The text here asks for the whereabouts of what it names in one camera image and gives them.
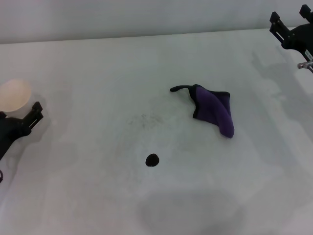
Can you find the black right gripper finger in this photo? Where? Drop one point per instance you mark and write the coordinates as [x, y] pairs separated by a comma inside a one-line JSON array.
[[307, 13], [277, 27]]

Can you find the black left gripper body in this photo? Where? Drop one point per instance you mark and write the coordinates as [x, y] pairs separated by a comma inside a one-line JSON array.
[[11, 129]]

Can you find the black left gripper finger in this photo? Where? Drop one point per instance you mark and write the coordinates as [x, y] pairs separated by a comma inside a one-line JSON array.
[[34, 116]]

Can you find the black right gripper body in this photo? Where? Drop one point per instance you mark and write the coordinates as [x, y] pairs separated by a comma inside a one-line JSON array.
[[300, 36]]

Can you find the white paper cup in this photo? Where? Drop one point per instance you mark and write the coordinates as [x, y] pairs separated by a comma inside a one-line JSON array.
[[14, 95]]

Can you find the purple rag with black trim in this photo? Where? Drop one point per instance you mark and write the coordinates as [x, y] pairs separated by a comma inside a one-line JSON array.
[[217, 110]]

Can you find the black water stain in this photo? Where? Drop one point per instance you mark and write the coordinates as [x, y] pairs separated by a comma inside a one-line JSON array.
[[152, 160]]

